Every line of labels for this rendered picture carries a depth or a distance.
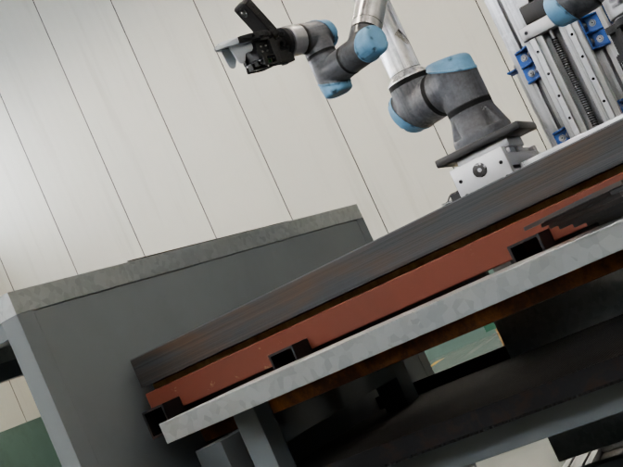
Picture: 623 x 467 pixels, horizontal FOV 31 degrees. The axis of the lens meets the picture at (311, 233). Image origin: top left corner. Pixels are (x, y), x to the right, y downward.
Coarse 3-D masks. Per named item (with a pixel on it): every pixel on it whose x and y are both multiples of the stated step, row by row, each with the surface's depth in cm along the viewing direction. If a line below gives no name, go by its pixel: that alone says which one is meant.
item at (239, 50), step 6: (222, 42) 250; (228, 42) 250; (234, 42) 250; (246, 42) 252; (216, 48) 249; (222, 48) 250; (234, 48) 251; (240, 48) 252; (246, 48) 253; (252, 48) 254; (234, 54) 250; (240, 54) 251; (240, 60) 251
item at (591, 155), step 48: (576, 144) 154; (480, 192) 162; (528, 192) 158; (384, 240) 171; (432, 240) 167; (288, 288) 180; (336, 288) 176; (192, 336) 191; (240, 336) 186; (144, 384) 198
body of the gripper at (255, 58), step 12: (264, 36) 255; (288, 36) 261; (264, 48) 256; (276, 48) 257; (288, 48) 262; (252, 60) 257; (264, 60) 254; (276, 60) 256; (288, 60) 261; (252, 72) 260
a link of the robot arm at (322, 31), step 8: (304, 24) 266; (312, 24) 267; (320, 24) 268; (328, 24) 270; (312, 32) 265; (320, 32) 267; (328, 32) 269; (336, 32) 271; (312, 40) 265; (320, 40) 267; (328, 40) 268; (336, 40) 271; (312, 48) 267; (320, 48) 266
